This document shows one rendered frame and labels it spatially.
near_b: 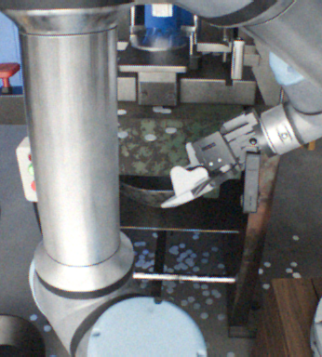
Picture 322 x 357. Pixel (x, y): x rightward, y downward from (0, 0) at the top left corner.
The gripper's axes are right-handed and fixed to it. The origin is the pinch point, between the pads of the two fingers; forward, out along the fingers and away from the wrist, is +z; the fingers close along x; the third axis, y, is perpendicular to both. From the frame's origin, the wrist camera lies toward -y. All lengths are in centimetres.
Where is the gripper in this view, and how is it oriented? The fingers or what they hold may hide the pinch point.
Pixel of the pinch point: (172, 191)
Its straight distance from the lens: 75.6
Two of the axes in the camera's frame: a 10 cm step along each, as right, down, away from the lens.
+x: -2.5, 4.1, -8.8
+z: -8.3, 3.8, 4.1
